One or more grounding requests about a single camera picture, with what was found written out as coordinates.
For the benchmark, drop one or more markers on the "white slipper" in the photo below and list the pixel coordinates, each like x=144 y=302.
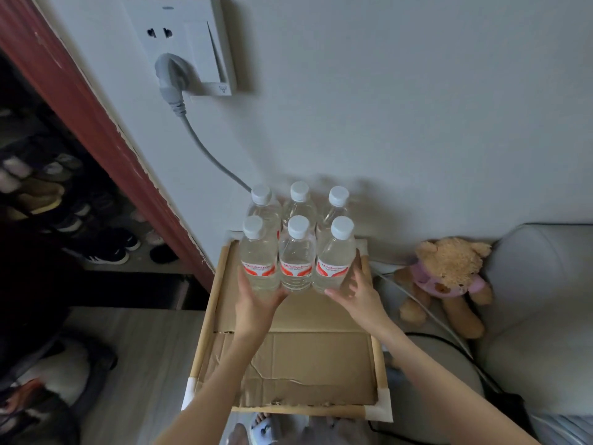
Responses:
x=265 y=428

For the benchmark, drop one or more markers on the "person's left thumb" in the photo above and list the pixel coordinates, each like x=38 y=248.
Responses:
x=280 y=299

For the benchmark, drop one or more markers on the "black and white bag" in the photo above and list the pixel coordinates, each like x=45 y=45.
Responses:
x=41 y=393

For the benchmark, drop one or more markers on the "person's left hand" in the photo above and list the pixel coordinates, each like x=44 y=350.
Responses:
x=257 y=315

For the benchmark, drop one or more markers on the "clear plastic water bottle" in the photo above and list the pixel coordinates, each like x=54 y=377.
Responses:
x=334 y=257
x=259 y=254

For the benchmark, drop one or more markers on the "person's right thumb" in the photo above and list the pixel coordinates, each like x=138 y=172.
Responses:
x=334 y=294

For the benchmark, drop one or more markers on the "person's left forearm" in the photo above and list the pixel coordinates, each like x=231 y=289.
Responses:
x=208 y=393

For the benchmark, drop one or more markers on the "person's right hand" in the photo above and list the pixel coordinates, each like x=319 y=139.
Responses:
x=363 y=310

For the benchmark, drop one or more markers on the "person's right forearm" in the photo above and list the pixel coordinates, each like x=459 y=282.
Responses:
x=444 y=389

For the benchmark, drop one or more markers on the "grey power plug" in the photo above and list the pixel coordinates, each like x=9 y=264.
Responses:
x=169 y=76

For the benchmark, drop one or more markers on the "dark red door frame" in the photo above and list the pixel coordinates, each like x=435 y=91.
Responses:
x=92 y=115

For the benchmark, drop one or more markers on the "white wall socket panel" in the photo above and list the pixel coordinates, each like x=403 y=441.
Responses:
x=194 y=36

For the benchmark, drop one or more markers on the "pile of shoes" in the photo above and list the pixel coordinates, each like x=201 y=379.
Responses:
x=55 y=189

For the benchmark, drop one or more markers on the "light grey sofa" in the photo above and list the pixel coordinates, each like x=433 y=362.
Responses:
x=537 y=310

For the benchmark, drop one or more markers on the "cluster of water bottles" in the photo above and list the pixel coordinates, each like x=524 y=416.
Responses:
x=296 y=254

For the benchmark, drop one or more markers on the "brown cardboard box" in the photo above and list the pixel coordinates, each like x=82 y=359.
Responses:
x=301 y=361

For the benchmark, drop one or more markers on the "brown teddy bear pink shirt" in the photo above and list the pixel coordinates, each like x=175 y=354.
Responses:
x=451 y=273

